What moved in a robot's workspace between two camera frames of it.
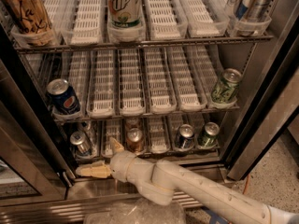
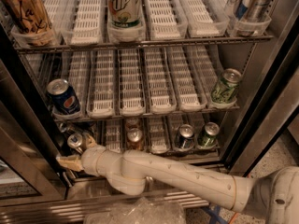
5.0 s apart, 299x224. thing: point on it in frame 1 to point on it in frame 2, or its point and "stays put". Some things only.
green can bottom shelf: (208, 137) stays put
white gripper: (121, 166) to (90, 161)
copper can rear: (132, 122) stays put
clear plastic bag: (138, 211) stays put
